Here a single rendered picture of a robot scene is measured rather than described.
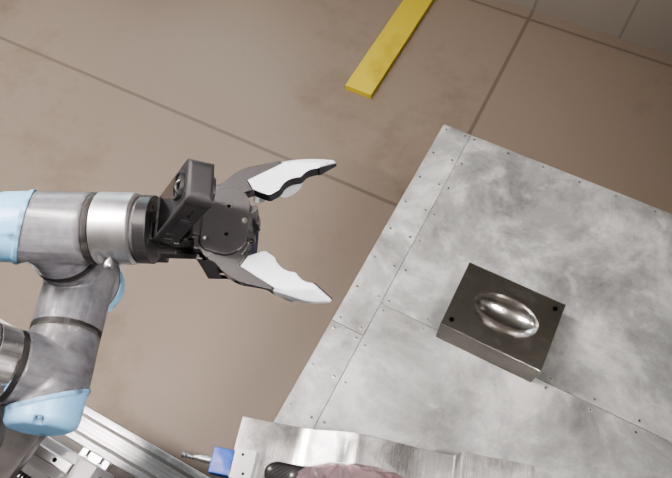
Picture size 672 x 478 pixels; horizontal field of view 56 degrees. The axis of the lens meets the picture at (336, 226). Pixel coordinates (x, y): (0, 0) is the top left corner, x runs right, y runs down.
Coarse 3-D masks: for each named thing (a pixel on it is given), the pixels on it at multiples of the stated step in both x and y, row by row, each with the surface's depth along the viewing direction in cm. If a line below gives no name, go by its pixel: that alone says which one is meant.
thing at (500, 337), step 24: (480, 288) 124; (504, 288) 124; (528, 288) 124; (456, 312) 122; (480, 312) 123; (504, 312) 124; (528, 312) 122; (552, 312) 122; (456, 336) 121; (480, 336) 119; (504, 336) 119; (528, 336) 120; (552, 336) 119; (504, 360) 119; (528, 360) 117
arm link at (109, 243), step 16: (112, 192) 65; (128, 192) 66; (96, 208) 62; (112, 208) 62; (128, 208) 62; (96, 224) 62; (112, 224) 62; (128, 224) 62; (96, 240) 62; (112, 240) 62; (128, 240) 62; (96, 256) 63; (112, 256) 63; (128, 256) 63
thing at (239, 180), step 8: (248, 168) 65; (256, 168) 65; (264, 168) 65; (232, 176) 65; (240, 176) 65; (248, 176) 65; (224, 184) 64; (232, 184) 64; (240, 184) 64; (248, 184) 65; (248, 192) 65
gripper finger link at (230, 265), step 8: (208, 256) 61; (216, 256) 61; (224, 256) 61; (232, 256) 61; (240, 256) 61; (216, 264) 62; (224, 264) 61; (232, 264) 61; (240, 264) 61; (224, 272) 61; (232, 272) 61; (240, 272) 61; (248, 272) 61; (232, 280) 62; (240, 280) 60; (248, 280) 60; (256, 280) 60; (264, 288) 60; (272, 288) 60
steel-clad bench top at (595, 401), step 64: (448, 128) 154; (448, 192) 144; (512, 192) 144; (576, 192) 144; (384, 256) 136; (448, 256) 136; (512, 256) 136; (576, 256) 136; (640, 256) 136; (384, 320) 128; (576, 320) 128; (640, 320) 128; (320, 384) 121; (384, 384) 121; (448, 384) 121; (512, 384) 121; (576, 384) 121; (640, 384) 121; (448, 448) 115; (512, 448) 115; (576, 448) 115; (640, 448) 115
